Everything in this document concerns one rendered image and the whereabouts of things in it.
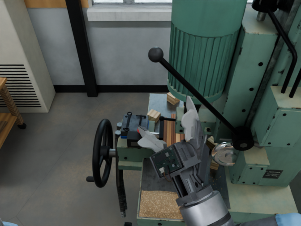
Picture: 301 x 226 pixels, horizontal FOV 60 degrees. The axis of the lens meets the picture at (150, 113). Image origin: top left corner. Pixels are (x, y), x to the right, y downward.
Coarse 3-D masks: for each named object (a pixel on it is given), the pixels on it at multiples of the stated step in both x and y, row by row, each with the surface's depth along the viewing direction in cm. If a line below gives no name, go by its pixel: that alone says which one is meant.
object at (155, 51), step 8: (152, 48) 57; (160, 48) 58; (152, 56) 57; (160, 56) 57; (168, 64) 60; (176, 72) 61; (184, 80) 63; (192, 88) 64; (200, 96) 66; (208, 104) 68; (216, 112) 69; (224, 120) 71; (232, 128) 73; (240, 128) 76; (248, 128) 76; (232, 136) 77; (240, 136) 74; (248, 136) 74; (232, 144) 76; (240, 144) 75; (248, 144) 75; (256, 144) 78
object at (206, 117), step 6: (180, 108) 93; (204, 108) 93; (180, 114) 91; (198, 114) 91; (204, 114) 91; (210, 114) 91; (180, 120) 89; (204, 120) 89; (210, 120) 89; (180, 126) 91; (204, 126) 90; (210, 126) 90; (180, 132) 93; (204, 132) 92
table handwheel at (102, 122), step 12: (108, 120) 112; (96, 132) 101; (108, 132) 120; (96, 144) 98; (108, 144) 123; (96, 156) 97; (108, 156) 109; (96, 168) 97; (108, 168) 120; (96, 180) 100
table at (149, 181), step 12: (156, 96) 123; (156, 108) 117; (168, 108) 117; (156, 132) 107; (120, 168) 101; (132, 168) 101; (144, 168) 95; (156, 168) 95; (144, 180) 92; (156, 180) 92; (168, 180) 92
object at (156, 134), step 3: (162, 123) 98; (159, 126) 97; (162, 126) 97; (159, 129) 96; (162, 129) 96; (150, 132) 99; (159, 132) 95; (162, 132) 95; (156, 135) 98; (159, 135) 94; (162, 135) 94; (159, 138) 93; (162, 138) 93
